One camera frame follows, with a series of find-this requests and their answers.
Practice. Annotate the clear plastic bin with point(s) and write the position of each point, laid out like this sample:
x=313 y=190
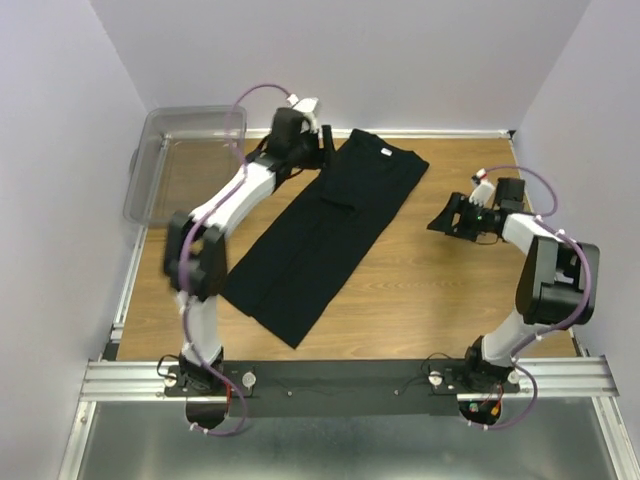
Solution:
x=183 y=158

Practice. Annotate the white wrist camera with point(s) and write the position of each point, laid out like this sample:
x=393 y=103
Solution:
x=483 y=188
x=309 y=107

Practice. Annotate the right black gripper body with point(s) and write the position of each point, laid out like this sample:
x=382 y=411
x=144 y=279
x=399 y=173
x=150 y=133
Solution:
x=474 y=218

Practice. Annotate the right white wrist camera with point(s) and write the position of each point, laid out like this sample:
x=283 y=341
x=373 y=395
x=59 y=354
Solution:
x=483 y=188

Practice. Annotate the aluminium frame rail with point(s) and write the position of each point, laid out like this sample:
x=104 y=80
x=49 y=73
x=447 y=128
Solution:
x=107 y=381

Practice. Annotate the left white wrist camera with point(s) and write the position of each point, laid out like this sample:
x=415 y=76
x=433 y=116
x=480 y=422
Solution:
x=309 y=107

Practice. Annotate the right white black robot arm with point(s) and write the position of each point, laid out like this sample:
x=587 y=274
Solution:
x=556 y=289

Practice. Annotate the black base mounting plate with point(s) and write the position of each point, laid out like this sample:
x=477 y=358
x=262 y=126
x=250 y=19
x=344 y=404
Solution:
x=438 y=385

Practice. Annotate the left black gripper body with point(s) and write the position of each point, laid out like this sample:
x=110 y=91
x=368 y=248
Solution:
x=313 y=155

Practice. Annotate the black t shirt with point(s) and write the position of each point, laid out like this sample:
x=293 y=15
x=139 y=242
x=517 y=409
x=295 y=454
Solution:
x=300 y=263

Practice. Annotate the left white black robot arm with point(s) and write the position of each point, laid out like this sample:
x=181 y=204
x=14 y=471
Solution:
x=195 y=255

